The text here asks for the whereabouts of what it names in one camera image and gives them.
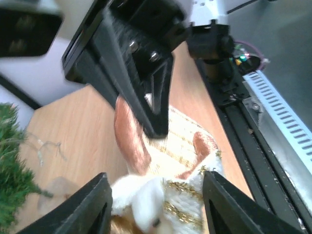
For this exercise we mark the small green christmas tree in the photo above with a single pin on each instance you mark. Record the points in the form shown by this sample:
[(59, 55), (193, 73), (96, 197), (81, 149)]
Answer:
[(17, 181)]

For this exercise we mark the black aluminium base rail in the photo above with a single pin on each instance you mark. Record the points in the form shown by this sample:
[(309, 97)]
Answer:
[(267, 181)]

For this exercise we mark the black enclosure frame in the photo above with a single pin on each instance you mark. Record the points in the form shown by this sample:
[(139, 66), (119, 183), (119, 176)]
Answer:
[(12, 88)]

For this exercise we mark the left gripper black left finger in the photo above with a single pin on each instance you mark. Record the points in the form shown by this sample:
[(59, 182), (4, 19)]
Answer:
[(87, 211)]

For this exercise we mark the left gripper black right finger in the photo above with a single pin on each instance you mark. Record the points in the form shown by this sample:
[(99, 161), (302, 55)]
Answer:
[(230, 211)]

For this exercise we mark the light blue slotted cable duct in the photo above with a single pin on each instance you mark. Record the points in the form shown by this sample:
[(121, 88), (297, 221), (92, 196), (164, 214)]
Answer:
[(288, 122)]

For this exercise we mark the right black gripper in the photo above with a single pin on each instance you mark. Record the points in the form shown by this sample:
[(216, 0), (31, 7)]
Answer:
[(124, 48)]

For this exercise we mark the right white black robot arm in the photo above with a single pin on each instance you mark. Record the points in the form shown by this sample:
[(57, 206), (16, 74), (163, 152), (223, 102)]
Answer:
[(207, 31)]

